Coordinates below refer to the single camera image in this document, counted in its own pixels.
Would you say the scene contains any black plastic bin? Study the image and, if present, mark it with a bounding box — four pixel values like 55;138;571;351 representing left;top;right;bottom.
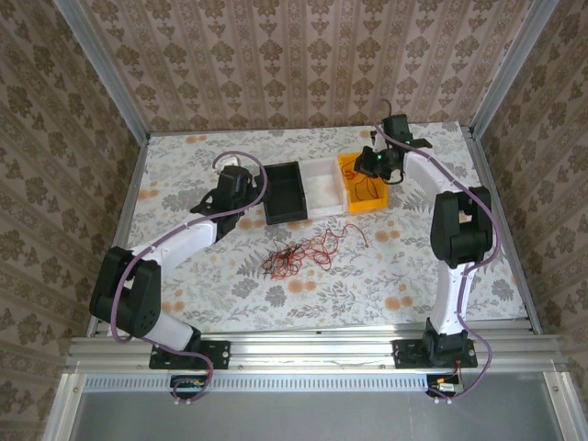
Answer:
264;161;310;226

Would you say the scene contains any slotted grey cable duct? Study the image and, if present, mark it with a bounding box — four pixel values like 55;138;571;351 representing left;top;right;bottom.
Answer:
82;374;548;391

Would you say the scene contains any white plastic bin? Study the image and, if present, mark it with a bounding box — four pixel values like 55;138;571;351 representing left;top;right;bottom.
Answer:
300;158;348;218

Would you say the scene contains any aluminium table side rail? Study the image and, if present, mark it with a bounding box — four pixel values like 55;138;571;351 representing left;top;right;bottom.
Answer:
461;122;543;335
86;132;152;339

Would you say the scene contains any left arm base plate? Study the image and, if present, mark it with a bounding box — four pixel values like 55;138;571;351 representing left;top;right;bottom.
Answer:
149;340;232;371

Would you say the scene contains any aluminium mounting rail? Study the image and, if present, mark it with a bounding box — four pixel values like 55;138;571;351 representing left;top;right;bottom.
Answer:
63;328;564;374

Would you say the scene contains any aluminium frame post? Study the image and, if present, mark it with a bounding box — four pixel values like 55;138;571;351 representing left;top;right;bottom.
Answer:
469;0;560;139
53;0;152;141

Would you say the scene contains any yellow plastic bin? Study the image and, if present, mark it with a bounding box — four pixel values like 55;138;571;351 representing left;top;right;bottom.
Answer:
337;152;390;214

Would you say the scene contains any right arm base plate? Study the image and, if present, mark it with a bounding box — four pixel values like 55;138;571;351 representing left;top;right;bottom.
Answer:
393;339;479;370

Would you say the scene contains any grey metal shelf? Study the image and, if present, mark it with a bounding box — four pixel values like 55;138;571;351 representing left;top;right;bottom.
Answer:
43;371;582;441

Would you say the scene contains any floral tablecloth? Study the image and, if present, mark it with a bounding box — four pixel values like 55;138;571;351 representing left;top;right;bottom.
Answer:
107;121;527;334

